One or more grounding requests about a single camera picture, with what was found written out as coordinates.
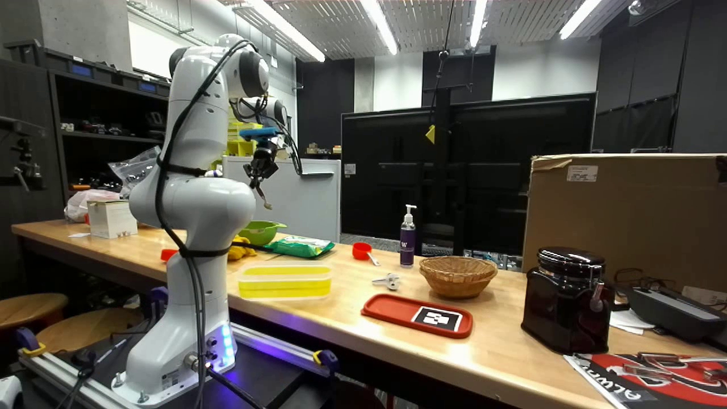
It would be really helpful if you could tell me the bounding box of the red measuring scoop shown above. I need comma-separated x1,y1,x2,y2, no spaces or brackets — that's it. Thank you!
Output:
350,240,376,266

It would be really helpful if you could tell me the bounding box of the black wall-mounted tool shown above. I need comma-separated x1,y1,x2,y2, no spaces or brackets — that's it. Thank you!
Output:
0,114,44,192

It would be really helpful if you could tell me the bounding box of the yellow sign board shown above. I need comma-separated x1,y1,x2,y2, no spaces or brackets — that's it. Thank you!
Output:
224,117,264,158

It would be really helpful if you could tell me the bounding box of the round wooden stool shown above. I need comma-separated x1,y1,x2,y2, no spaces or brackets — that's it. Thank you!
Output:
0,290,69,337
33,305,146,358

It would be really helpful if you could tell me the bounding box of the small white box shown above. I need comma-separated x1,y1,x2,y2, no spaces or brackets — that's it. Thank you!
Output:
85,198,141,240

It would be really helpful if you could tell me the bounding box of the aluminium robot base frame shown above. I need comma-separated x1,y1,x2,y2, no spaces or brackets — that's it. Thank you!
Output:
14,321,342,409

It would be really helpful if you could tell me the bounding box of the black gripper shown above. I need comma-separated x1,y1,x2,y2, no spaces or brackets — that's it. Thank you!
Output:
245,139,282,189

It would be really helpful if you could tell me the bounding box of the red black printed poster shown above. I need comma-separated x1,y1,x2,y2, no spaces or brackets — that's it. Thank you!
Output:
564,348,727,409

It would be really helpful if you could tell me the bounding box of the dark grey desk device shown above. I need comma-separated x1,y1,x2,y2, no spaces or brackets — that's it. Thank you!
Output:
628,284,727,348

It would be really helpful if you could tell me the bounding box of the green bowl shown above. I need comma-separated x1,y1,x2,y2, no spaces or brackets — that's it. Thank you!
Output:
233,219,287,250

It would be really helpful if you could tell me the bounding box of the large cardboard box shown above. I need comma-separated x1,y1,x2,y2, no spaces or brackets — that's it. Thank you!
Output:
519,151,727,295

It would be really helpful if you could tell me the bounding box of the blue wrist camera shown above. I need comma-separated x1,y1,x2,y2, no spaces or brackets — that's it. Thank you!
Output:
238,124,282,142

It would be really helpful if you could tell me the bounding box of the pinkish white plastic bag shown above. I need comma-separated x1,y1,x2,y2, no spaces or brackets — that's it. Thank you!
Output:
60,189,122,224

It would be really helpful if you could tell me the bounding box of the clear plastic bag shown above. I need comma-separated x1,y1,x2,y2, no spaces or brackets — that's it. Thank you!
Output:
107,146,166,192

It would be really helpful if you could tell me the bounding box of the black glossy appliance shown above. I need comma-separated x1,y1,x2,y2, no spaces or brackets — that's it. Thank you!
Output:
519,246,612,356

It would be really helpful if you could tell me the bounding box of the wicker basket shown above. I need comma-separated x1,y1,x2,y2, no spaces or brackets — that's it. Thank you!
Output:
418,255,500,299

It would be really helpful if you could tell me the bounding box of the red tray with marker tag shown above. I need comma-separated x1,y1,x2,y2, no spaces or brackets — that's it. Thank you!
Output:
361,292,475,340

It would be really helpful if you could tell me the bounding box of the yellow transparent plastic container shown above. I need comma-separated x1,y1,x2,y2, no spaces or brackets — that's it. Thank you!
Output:
235,264,333,299

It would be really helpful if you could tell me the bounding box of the purple pump sanitizer bottle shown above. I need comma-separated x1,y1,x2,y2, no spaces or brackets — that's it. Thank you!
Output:
398,201,420,269

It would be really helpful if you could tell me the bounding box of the dark shelving unit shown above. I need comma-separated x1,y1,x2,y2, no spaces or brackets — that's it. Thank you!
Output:
0,41,177,223

